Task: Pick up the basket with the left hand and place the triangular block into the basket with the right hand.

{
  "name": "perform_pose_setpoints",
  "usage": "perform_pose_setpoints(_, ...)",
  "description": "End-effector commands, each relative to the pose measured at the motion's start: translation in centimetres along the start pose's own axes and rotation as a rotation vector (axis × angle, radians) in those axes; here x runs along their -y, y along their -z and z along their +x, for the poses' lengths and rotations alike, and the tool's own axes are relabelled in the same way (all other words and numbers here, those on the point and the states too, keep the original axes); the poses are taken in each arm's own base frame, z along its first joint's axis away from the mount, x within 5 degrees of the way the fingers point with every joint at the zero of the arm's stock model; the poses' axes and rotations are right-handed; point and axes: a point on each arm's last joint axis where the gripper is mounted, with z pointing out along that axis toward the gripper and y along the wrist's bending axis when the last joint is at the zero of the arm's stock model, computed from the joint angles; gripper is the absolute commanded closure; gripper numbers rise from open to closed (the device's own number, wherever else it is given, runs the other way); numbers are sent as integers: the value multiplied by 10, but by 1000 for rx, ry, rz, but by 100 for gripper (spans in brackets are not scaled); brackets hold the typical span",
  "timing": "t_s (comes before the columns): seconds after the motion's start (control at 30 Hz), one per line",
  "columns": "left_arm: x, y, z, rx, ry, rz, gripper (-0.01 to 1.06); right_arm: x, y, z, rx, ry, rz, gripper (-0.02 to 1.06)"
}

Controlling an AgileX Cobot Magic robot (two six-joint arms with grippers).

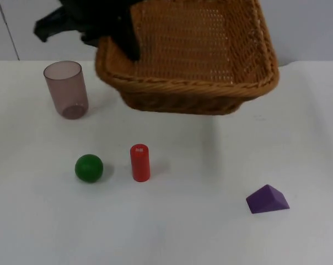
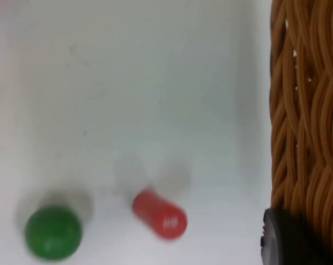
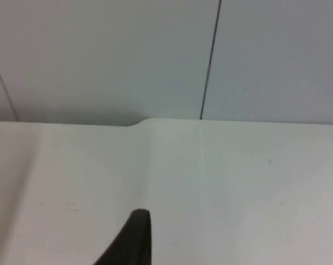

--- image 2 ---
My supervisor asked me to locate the pale brown wicker basket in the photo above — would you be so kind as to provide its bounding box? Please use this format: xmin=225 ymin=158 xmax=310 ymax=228
xmin=269 ymin=0 xmax=333 ymax=265

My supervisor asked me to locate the red cylinder block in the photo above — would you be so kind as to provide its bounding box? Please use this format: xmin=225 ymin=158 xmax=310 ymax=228
xmin=131 ymin=189 xmax=188 ymax=241

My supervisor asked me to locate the green ball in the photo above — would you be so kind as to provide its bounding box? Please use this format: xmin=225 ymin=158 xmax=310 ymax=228
xmin=24 ymin=204 xmax=83 ymax=262

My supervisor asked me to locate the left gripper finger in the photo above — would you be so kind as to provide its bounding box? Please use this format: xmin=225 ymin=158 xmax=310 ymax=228
xmin=259 ymin=207 xmax=327 ymax=265

